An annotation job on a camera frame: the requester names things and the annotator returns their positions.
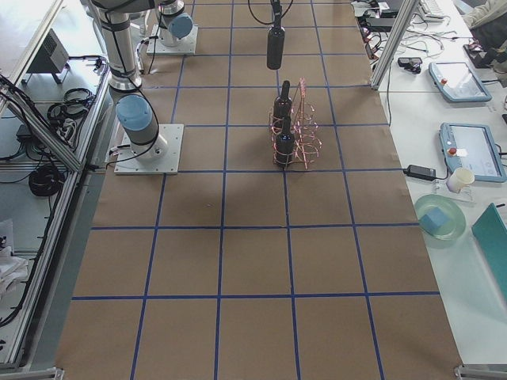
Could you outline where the far basket wine bottle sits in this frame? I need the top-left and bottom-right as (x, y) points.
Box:
(273, 80), (292, 120)

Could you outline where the basket wine bottle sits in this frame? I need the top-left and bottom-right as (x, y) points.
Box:
(275, 116), (295, 168)
(273, 80), (292, 120)

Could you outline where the near basket wine bottle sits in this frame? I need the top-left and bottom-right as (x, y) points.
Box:
(275, 116), (295, 168)

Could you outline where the far blue teach pendant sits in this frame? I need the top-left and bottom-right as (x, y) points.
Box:
(428, 62), (492, 102)

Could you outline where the blue teach pendant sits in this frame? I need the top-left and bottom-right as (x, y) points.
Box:
(439, 123), (506, 183)
(428, 62), (492, 102)

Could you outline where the black power adapter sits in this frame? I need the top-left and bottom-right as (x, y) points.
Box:
(403, 165), (436, 181)

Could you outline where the grey control box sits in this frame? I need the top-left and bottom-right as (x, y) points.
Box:
(21, 28), (70, 84)

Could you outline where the brown paper mat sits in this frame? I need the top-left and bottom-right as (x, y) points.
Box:
(55, 1), (460, 379)

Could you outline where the near blue teach pendant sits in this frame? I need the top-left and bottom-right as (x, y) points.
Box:
(439, 123), (506, 183)

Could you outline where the white paper cup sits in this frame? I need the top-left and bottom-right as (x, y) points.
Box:
(446, 167), (475, 193)

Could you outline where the blue foam cube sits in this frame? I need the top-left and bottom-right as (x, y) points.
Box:
(419, 207), (451, 235)

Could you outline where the green glass plate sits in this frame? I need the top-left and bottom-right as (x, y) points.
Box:
(414, 194), (467, 241)

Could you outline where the teal box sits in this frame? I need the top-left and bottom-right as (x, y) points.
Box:
(471, 203), (506, 300)

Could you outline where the copper wire wine basket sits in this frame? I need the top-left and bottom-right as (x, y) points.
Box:
(269, 77), (322, 169)

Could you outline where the aluminium frame post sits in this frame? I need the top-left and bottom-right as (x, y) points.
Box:
(370, 0), (418, 90)

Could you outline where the coiled black cable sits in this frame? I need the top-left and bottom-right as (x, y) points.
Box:
(28, 164), (64, 198)

